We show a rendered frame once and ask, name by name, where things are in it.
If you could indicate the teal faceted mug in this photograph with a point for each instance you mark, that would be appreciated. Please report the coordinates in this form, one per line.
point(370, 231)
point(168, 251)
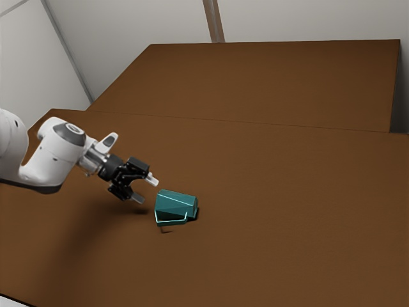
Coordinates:
point(174, 206)

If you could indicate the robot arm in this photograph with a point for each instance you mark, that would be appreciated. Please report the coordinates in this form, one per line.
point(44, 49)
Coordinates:
point(48, 153)

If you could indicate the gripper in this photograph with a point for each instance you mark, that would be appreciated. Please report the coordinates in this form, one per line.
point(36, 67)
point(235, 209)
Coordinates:
point(112, 169)

